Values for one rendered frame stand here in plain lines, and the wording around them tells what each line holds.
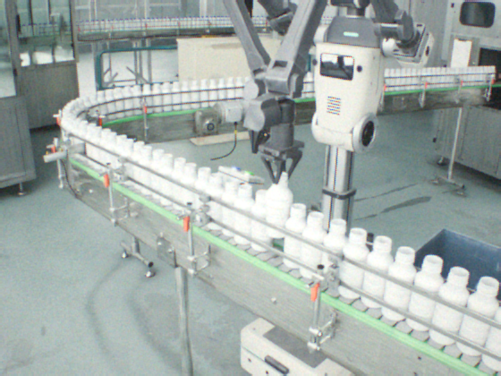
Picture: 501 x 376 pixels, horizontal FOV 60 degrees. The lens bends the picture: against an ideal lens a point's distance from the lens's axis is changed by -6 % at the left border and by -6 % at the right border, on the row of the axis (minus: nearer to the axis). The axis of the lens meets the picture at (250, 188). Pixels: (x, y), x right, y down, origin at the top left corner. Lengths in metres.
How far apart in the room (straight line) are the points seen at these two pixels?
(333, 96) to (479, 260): 0.76
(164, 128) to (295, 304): 1.82
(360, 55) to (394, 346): 0.97
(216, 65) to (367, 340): 4.53
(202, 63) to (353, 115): 3.74
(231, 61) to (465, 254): 4.21
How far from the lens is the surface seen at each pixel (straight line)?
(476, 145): 4.98
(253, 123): 1.04
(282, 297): 1.22
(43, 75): 6.36
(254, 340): 2.12
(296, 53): 1.07
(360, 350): 1.13
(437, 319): 1.01
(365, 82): 1.65
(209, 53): 5.30
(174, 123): 2.82
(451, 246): 1.66
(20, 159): 4.36
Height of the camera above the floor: 1.64
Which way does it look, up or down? 23 degrees down
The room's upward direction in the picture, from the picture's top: 1 degrees clockwise
